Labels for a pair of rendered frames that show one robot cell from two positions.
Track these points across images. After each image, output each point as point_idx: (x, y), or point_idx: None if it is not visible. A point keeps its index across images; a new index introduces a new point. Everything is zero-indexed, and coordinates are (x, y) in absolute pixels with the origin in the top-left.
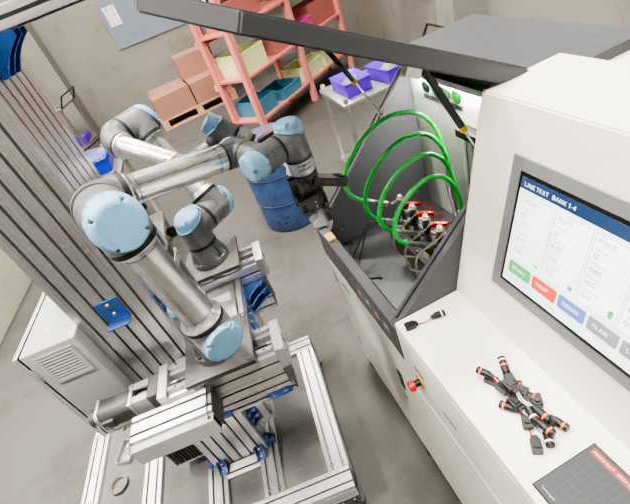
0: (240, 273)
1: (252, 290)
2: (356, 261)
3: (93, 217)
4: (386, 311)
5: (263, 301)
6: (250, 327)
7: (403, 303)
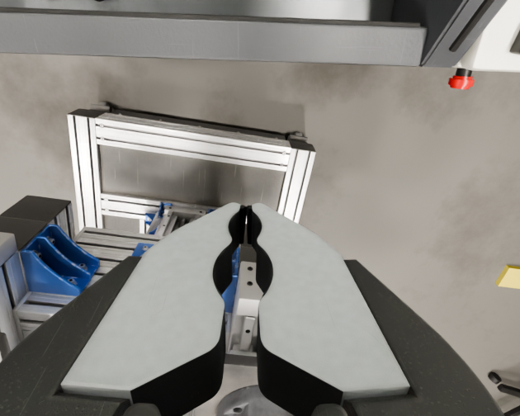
0: (3, 311)
1: (59, 280)
2: (122, 11)
3: None
4: (389, 53)
5: (74, 243)
6: (251, 359)
7: (475, 6)
